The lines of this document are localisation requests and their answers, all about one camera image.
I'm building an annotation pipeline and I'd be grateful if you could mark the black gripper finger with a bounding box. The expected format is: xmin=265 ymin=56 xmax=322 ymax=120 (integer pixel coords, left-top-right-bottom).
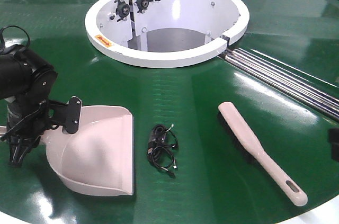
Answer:
xmin=328 ymin=128 xmax=339 ymax=162

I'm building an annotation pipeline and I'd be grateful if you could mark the pink plastic dustpan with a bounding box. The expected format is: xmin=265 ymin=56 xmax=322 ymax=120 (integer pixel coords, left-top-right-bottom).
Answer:
xmin=0 ymin=105 xmax=135 ymax=197

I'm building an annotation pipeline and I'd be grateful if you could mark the left black bearing mount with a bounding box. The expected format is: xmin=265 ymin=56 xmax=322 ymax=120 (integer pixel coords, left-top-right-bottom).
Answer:
xmin=114 ymin=0 xmax=130 ymax=22

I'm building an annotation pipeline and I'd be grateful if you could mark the chrome transfer rollers right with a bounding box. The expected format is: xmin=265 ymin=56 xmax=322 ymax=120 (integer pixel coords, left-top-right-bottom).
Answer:
xmin=219 ymin=48 xmax=338 ymax=121

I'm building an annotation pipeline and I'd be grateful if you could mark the black bearing mount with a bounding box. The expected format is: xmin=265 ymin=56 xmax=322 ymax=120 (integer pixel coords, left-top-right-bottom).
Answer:
xmin=136 ymin=0 xmax=161 ymax=14
xmin=114 ymin=0 xmax=130 ymax=22

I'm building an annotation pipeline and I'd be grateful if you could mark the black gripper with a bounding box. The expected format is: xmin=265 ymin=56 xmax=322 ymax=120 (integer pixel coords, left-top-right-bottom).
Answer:
xmin=5 ymin=95 xmax=69 ymax=168

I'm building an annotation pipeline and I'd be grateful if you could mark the pink hand brush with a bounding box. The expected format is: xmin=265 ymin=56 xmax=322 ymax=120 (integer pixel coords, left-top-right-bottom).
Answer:
xmin=218 ymin=102 xmax=308 ymax=207

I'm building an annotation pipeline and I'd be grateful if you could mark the black cable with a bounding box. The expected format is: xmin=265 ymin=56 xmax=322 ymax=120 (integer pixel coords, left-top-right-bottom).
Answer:
xmin=146 ymin=124 xmax=179 ymax=178

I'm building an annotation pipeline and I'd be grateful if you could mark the white inner conveyor ring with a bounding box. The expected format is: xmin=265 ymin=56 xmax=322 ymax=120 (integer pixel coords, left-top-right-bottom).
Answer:
xmin=84 ymin=0 xmax=250 ymax=69

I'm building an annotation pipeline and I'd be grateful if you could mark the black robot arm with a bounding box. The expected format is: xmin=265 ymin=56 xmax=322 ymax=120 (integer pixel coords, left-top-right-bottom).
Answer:
xmin=1 ymin=37 xmax=68 ymax=167

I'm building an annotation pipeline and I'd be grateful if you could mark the right black bearing mount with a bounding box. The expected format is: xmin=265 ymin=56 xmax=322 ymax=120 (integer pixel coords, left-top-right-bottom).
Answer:
xmin=136 ymin=0 xmax=161 ymax=14

